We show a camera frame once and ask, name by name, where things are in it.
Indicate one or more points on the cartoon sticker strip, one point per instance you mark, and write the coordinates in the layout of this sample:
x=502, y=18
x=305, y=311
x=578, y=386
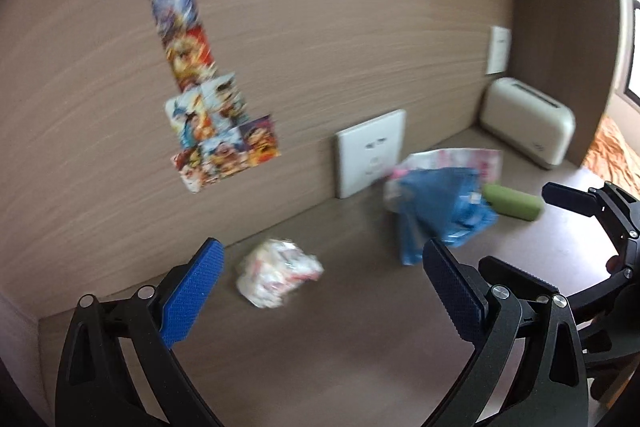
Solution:
x=182, y=32

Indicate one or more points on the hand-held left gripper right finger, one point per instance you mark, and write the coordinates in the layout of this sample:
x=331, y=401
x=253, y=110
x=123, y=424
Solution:
x=455, y=297

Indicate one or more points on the pink white wrapper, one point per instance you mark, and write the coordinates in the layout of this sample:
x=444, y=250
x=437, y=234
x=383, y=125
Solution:
x=465, y=162

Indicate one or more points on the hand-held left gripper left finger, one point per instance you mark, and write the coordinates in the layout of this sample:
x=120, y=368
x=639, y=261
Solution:
x=192, y=294

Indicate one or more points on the green oblong case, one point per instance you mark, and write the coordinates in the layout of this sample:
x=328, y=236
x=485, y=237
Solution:
x=512, y=202

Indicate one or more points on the cartoon sticker cluster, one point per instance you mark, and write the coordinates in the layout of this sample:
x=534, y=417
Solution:
x=220, y=137

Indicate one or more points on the window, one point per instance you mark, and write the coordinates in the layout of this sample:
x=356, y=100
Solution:
x=634, y=57

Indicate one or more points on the white wall socket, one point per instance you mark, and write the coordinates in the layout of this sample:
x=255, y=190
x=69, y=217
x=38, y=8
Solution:
x=499, y=49
x=370, y=152

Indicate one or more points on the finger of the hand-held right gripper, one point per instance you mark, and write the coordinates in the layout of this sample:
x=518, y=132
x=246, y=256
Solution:
x=567, y=198
x=525, y=276

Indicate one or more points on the white box appliance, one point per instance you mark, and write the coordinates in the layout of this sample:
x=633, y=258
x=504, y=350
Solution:
x=530, y=124

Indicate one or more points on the orange bed sheet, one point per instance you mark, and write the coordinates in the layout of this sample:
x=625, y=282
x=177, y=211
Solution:
x=612, y=152

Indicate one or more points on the blue wrapper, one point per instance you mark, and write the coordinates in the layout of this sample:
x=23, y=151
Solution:
x=440, y=207

